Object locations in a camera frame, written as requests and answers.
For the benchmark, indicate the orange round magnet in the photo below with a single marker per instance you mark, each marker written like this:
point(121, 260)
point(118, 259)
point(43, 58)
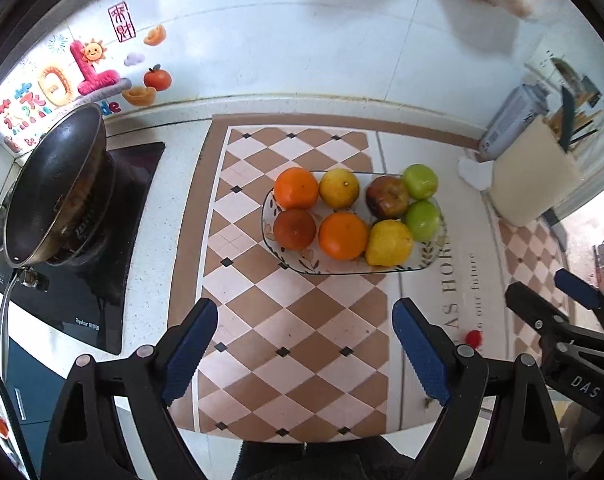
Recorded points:
point(0, 424)

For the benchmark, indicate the red apple wall sticker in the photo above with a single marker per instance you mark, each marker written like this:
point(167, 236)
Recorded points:
point(157, 78)

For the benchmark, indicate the checkered table mat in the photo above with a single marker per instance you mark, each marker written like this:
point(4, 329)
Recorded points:
point(302, 320)

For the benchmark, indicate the black gas stove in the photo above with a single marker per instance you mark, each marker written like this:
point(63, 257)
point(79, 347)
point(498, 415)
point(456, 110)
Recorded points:
point(81, 300)

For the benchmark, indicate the black wok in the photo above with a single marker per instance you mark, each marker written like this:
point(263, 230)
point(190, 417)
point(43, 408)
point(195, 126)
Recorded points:
point(56, 185)

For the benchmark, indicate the large ingot wall sticker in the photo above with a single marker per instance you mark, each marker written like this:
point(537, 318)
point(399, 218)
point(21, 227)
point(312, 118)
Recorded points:
point(140, 96)

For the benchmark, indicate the cherry tomato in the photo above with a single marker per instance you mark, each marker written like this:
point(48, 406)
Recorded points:
point(474, 338)

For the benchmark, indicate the blue cabinet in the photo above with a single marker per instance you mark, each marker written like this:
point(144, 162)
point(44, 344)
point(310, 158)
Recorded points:
point(31, 385)

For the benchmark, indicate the red seal wall sticker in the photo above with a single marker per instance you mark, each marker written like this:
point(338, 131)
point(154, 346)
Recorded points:
point(117, 22)

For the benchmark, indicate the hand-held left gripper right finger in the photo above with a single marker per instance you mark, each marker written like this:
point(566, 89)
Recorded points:
point(422, 352)

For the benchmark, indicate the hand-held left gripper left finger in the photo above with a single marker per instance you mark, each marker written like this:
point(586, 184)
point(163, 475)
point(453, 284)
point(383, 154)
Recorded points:
point(191, 352)

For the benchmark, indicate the orange ingot wall sticker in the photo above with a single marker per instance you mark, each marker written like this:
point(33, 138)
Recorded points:
point(155, 35)

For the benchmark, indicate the bundle of wooden chopsticks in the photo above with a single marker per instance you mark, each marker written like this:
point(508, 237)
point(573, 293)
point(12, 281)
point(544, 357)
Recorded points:
point(582, 127)

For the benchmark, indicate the grey spray can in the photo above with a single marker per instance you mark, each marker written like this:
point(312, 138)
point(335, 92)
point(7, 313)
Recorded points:
point(512, 120)

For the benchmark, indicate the yellow round citrus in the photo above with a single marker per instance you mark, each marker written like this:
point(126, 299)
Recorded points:
point(339, 188)

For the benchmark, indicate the dark red orange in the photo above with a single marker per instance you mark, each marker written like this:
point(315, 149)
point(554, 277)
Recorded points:
point(295, 230)

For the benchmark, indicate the yellow lemon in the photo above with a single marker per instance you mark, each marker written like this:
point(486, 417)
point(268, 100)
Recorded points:
point(389, 243)

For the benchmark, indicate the red-brown apple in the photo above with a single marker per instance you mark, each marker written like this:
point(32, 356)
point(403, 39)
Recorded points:
point(387, 196)

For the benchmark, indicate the cream utensil holder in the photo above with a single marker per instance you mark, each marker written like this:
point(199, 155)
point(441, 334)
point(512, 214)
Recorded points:
point(534, 175)

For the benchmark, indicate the person's dark trouser legs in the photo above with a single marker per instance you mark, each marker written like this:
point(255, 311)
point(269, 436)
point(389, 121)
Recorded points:
point(322, 460)

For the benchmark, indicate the colourful letters wall sticker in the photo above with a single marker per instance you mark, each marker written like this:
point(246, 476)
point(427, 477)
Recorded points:
point(56, 85)

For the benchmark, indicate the cloud wall sticker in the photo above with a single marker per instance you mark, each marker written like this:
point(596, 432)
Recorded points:
point(134, 58)

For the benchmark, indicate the white tissue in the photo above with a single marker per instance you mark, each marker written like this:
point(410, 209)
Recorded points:
point(474, 172)

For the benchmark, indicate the green apple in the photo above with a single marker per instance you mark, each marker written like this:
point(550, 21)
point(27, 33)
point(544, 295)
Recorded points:
point(420, 181)
point(423, 220)

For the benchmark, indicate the floral oval plate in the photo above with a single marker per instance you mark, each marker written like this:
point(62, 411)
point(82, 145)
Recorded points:
point(422, 255)

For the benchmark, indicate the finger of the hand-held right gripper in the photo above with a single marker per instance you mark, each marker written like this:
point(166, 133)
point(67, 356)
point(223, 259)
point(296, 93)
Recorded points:
point(579, 287)
point(534, 305)

